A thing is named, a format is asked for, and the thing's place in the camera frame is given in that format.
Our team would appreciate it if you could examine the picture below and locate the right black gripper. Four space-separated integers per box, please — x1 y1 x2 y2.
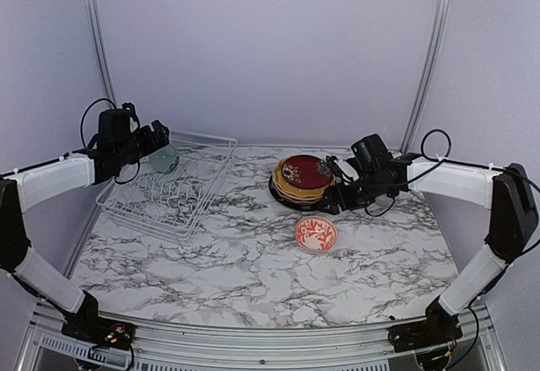
317 169 392 214

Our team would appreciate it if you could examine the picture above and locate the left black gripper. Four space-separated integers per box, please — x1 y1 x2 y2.
115 118 168 165

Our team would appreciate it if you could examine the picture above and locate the white red patterned bowl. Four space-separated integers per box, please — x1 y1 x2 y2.
294 216 338 254

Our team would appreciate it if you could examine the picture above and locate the pink bear plate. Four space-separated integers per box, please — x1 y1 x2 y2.
269 181 324 205

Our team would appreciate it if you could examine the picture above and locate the mauve polka dot plate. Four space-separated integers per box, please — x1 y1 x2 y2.
269 185 323 206

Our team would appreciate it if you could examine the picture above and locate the dark red floral plate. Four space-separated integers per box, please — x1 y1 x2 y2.
280 154 333 190

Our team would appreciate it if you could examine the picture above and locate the black rimmed cream plate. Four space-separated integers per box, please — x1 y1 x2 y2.
267 177 318 212

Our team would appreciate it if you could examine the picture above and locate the pale green glass bowl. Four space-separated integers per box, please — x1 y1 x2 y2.
148 143 180 174

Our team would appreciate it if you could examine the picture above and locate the yellow polka dot plate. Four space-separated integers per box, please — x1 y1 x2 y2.
272 158 336 197

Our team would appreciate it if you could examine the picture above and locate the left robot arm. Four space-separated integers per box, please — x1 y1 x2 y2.
1 103 170 341

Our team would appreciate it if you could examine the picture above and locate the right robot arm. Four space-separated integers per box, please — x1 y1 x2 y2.
318 134 539 344

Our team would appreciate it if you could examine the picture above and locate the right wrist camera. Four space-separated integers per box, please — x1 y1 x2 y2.
326 156 359 184

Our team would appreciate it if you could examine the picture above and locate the white wire dish rack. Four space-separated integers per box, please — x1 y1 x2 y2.
96 132 238 244

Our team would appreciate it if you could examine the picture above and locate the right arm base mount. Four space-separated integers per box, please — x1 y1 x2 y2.
388 320 463 352

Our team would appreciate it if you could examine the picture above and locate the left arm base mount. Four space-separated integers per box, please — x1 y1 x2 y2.
62 317 135 351

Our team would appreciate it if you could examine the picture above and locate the aluminium front rail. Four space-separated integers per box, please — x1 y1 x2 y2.
14 304 508 370

